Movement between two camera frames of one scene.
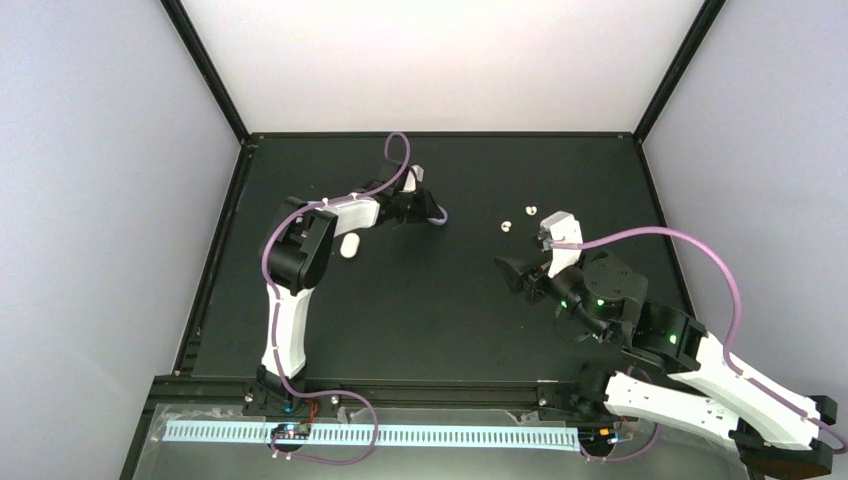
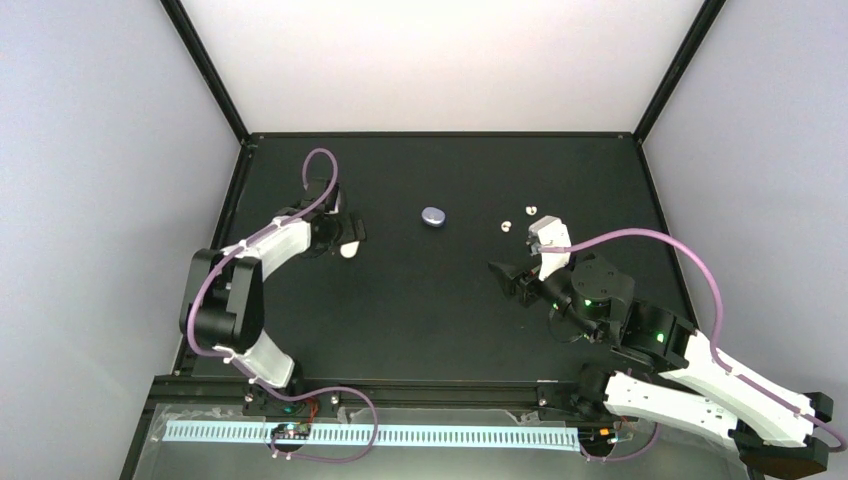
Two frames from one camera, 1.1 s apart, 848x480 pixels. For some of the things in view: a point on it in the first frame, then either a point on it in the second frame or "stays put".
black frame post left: [205, 68] stays put
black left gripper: [422, 209] to [347, 235]
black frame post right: [705, 19] stays put
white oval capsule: [350, 245] stays put
